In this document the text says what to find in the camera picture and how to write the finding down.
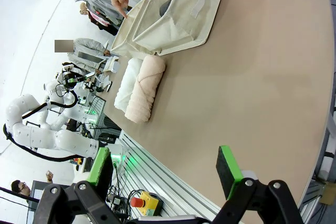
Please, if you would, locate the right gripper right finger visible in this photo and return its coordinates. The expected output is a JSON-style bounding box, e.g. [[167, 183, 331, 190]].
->
[[212, 145, 305, 224]]

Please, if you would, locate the mannequin in pink patterned top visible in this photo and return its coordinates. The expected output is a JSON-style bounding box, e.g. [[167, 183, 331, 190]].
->
[[79, 2, 119, 36]]

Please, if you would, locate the brown cardboard box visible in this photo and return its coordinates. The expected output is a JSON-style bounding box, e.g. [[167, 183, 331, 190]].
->
[[319, 182, 336, 205]]

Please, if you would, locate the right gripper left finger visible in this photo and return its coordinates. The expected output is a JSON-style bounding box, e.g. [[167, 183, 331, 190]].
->
[[33, 147, 119, 224]]

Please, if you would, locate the grey hooded garment on mannequin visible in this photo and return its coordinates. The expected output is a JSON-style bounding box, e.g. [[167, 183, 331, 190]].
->
[[72, 0, 124, 25]]

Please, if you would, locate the cream fabric storage basket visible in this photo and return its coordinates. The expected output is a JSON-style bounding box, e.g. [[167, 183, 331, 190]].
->
[[132, 0, 225, 57], [110, 0, 158, 58]]

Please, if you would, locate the pink towel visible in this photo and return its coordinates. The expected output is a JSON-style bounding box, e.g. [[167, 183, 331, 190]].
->
[[124, 55, 166, 124]]

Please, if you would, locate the seated person in pale coat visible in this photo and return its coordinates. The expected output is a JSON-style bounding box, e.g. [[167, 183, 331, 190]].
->
[[54, 37, 111, 72]]

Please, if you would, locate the black cable bundle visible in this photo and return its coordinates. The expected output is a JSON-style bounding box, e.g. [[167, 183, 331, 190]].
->
[[106, 184, 132, 219]]

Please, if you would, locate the white towel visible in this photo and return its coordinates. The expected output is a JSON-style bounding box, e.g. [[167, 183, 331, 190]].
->
[[114, 57, 145, 111]]

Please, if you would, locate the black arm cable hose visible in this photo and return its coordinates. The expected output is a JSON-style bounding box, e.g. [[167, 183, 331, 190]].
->
[[2, 87, 87, 162]]

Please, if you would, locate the aluminium profile rail frame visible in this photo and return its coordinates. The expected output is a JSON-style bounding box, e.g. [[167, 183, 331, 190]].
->
[[115, 129, 226, 224]]

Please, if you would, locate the grey table frame leg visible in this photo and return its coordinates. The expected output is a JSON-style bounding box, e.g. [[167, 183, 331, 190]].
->
[[299, 108, 336, 219]]

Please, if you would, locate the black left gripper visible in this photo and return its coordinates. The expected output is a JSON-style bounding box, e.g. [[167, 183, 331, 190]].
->
[[62, 68, 79, 89]]

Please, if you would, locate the yellow emergency stop box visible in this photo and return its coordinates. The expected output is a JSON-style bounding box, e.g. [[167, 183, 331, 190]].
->
[[130, 191, 161, 217]]

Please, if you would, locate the person with glasses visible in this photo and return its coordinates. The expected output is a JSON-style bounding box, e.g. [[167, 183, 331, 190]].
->
[[10, 170, 55, 204]]

